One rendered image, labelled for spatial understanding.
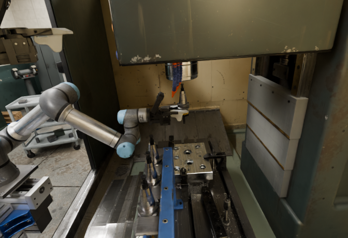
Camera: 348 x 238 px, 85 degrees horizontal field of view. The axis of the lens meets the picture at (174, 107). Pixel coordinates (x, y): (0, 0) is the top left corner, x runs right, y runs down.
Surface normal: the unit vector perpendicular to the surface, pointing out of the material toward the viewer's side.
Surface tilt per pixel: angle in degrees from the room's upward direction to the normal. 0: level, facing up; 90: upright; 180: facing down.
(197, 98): 90
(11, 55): 90
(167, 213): 0
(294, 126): 90
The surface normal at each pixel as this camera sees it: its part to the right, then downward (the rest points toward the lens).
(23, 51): 0.51, 0.29
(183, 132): -0.05, -0.70
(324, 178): 0.02, 0.37
